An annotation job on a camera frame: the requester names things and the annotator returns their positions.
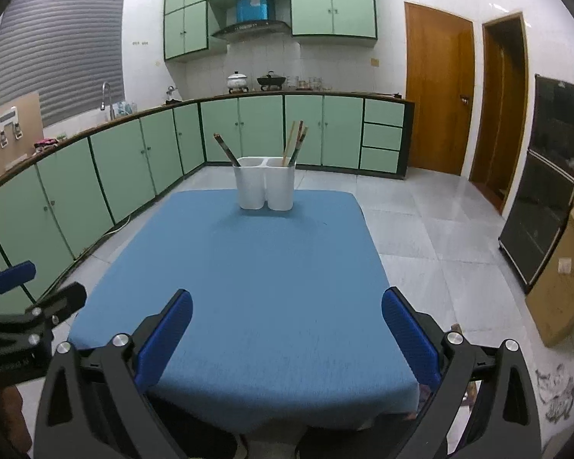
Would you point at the person's left hand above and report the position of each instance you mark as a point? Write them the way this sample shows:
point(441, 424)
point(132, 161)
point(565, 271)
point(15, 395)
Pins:
point(15, 441)

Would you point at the wooden closed door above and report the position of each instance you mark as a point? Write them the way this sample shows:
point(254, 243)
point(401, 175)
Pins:
point(440, 79)

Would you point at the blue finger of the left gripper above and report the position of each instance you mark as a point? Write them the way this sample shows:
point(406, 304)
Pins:
point(16, 276)

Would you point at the sink faucet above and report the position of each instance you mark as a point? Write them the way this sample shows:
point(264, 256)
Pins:
point(107, 104)

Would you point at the cardboard box on floor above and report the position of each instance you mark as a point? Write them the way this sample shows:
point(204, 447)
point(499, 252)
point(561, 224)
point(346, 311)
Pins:
point(551, 301)

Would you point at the range hood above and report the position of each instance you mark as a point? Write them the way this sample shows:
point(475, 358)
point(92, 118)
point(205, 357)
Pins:
point(240, 32)

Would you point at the white double utensil holder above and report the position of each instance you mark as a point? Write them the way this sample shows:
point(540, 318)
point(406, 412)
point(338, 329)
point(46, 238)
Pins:
point(265, 181)

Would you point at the black wok on stove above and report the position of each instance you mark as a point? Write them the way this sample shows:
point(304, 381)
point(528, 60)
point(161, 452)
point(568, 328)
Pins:
point(271, 81)

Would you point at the patterned floor mat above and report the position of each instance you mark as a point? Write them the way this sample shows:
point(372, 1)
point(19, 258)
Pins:
point(556, 392)

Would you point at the brown chopstick in left cup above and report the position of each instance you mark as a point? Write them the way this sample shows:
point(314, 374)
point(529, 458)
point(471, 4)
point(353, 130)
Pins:
point(228, 152)

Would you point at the cardboard sheet on counter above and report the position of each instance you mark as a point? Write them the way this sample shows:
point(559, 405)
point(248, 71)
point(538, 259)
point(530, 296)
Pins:
point(21, 126)

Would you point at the blue box on shelf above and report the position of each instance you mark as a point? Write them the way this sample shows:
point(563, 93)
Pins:
point(254, 10)

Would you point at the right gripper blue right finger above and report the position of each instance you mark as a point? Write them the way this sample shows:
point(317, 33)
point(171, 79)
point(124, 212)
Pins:
point(419, 338)

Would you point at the grey window shutter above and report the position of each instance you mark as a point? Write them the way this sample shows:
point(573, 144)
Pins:
point(64, 50)

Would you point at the light wooden chopstick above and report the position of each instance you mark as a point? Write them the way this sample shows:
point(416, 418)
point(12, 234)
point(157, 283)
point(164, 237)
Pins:
point(290, 136)

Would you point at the open wooden doorway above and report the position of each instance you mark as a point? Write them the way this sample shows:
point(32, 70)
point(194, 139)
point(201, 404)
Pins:
point(503, 109)

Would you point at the white pot on stove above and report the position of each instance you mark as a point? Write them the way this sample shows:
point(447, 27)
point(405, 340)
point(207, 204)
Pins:
point(237, 82)

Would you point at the dark chopstick in right cup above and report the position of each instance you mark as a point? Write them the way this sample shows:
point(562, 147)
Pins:
point(301, 138)

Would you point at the blue table cloth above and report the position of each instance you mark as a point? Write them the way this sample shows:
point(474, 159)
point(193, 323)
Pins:
point(287, 321)

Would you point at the black glass cabinet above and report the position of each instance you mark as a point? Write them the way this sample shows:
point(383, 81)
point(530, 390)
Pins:
point(546, 190)

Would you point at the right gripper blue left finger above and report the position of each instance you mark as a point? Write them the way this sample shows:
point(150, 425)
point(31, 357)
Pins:
point(157, 337)

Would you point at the green lower kitchen cabinets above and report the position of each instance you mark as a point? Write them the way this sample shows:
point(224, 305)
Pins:
point(59, 205)

